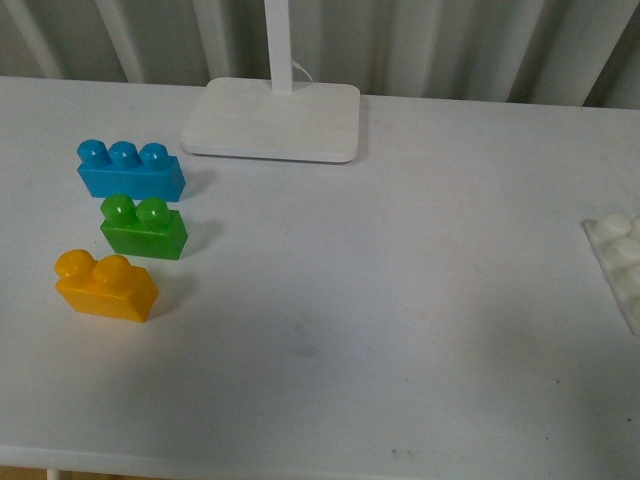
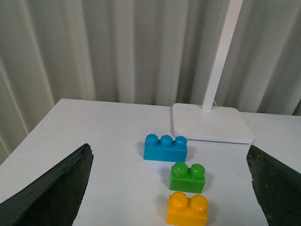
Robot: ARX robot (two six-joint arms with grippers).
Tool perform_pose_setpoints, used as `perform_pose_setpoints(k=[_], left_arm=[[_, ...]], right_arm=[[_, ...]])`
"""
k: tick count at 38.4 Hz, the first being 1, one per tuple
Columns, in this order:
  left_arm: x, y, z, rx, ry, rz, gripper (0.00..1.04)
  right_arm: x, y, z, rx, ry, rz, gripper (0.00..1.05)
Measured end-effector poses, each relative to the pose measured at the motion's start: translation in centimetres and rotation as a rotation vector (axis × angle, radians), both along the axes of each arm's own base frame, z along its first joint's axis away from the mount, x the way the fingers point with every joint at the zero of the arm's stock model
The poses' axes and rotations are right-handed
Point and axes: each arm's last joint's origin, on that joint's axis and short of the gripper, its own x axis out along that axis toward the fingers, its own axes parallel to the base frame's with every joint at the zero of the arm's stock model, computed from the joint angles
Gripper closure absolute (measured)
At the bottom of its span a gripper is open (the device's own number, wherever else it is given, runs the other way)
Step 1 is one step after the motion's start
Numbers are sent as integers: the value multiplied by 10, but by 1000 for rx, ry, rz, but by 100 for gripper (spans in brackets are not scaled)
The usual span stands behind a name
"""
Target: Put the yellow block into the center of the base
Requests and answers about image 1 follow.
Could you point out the yellow two-stud block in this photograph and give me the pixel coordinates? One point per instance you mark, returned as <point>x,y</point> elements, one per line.
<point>111,287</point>

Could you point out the white studded base plate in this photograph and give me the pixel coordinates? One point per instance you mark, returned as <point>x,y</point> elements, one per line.
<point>614,240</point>

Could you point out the green two-stud block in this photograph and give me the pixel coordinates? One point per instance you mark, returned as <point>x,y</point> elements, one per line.
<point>148,229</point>

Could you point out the blue three-stud block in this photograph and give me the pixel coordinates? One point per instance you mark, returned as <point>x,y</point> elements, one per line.
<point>123,169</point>

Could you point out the white lamp stand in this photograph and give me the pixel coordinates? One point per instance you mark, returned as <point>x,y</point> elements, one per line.
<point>278,118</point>

